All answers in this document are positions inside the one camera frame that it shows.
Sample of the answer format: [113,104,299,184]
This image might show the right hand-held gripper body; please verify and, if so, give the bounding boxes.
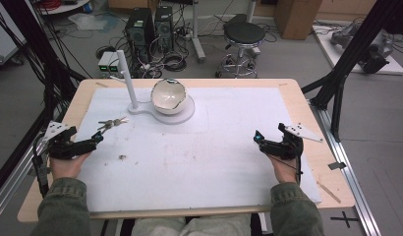
[263,122,324,161]

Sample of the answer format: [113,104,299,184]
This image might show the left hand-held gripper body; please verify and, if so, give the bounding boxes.
[42,120,94,161]

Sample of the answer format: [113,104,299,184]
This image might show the bunch of metal keys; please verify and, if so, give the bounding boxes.
[97,116,130,134]

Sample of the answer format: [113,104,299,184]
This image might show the person's left hand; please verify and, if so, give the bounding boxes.
[49,151,92,181]

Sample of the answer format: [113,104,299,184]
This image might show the person's right hand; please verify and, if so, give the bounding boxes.
[267,153,304,185]

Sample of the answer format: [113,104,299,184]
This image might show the wooden table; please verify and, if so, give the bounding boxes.
[17,78,357,224]

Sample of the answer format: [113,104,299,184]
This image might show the grey tape piece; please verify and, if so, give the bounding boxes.
[327,160,348,171]

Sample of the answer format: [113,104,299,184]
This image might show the thin wooden stick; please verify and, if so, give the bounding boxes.
[317,181,342,205]

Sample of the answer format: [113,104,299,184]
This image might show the white table mat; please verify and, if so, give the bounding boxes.
[74,86,323,213]

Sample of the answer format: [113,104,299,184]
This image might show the grey power supply unit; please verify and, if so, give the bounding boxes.
[108,51,123,79]
[97,50,114,79]

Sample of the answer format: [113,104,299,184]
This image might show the white ceramic bowl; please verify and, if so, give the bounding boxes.
[149,78,189,116]

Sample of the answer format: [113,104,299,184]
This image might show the black round stool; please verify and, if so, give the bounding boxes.
[214,13,267,80]

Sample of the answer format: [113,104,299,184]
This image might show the white floor board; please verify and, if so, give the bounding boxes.
[311,20,403,77]

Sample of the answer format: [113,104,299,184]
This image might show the person's legs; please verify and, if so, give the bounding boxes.
[130,213,254,236]

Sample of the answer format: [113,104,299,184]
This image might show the black computer tower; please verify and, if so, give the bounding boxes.
[124,7,156,78]
[153,5,175,54]

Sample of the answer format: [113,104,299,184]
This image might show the clear plastic sheet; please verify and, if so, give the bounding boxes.
[67,12,109,32]

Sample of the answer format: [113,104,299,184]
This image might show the white desk leg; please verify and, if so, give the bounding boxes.
[188,0,207,64]

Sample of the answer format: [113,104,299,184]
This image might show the brown cardboard box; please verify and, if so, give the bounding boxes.
[273,0,323,41]

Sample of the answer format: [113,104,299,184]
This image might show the grey robot device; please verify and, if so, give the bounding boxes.
[329,21,395,75]

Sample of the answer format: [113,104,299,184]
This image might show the white round table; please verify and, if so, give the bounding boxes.
[33,0,93,16]

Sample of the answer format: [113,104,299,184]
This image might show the right hand-held gripper cable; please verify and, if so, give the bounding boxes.
[277,153,305,185]

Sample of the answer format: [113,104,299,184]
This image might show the hand-held gripper cable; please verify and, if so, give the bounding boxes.
[31,131,53,199]
[277,153,305,185]

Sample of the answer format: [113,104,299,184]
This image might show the left hand-held gripper cable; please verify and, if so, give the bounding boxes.
[31,131,53,199]

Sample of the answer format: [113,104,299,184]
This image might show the white stand with post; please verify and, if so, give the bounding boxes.
[109,49,197,126]

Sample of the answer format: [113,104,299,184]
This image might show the aluminium rail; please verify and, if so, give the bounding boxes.
[308,97,383,236]
[0,137,50,227]

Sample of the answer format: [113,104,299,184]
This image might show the black metal frame stand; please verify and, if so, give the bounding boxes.
[301,0,403,144]
[0,0,87,198]

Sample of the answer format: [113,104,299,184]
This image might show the bundle of floor cables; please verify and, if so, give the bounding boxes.
[94,19,203,80]

